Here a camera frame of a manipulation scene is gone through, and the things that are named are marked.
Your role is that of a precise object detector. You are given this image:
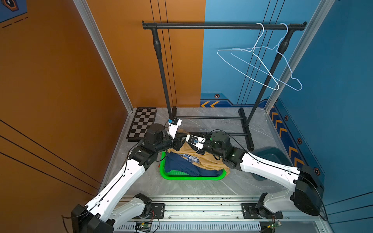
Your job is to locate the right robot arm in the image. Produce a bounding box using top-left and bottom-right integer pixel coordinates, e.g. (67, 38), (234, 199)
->
(186, 131), (327, 218)

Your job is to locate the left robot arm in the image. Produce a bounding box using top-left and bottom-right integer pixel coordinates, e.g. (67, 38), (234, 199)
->
(70, 123), (187, 233)

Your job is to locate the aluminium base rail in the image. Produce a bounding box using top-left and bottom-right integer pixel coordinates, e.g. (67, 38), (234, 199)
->
(114, 198), (333, 233)

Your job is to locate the yellow printed t-shirt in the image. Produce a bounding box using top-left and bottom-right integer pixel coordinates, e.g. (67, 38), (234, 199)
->
(167, 142), (230, 175)

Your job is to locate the black clothes rack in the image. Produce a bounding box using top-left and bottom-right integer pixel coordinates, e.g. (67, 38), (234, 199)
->
(142, 20), (307, 152)

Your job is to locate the teal plastic tub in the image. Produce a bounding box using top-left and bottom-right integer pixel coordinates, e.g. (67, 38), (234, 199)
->
(253, 147), (293, 167)

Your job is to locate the black white checkerboard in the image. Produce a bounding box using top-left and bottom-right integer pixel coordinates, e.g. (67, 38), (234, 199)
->
(126, 107), (157, 142)

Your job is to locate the right green circuit board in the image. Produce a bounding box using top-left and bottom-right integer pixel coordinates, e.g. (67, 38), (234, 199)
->
(267, 221), (283, 233)

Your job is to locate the left green circuit board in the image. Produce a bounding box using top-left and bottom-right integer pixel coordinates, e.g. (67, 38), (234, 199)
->
(135, 221), (153, 233)

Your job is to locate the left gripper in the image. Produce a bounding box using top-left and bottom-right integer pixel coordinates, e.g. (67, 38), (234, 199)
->
(154, 131), (188, 154)

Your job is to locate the white wire hanger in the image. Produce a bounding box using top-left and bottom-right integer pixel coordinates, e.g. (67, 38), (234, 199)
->
(217, 22), (280, 91)

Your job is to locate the navy blue t-shirt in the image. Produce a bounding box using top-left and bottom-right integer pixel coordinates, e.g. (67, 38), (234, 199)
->
(164, 152), (223, 177)

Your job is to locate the green circuit board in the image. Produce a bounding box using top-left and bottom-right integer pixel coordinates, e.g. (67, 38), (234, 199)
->
(135, 221), (153, 233)
(267, 221), (283, 233)

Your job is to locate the green plastic basket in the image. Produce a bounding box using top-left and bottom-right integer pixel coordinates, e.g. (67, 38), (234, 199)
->
(159, 152), (226, 181)

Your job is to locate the light blue hanger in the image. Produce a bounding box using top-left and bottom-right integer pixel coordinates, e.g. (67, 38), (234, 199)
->
(230, 22), (303, 92)

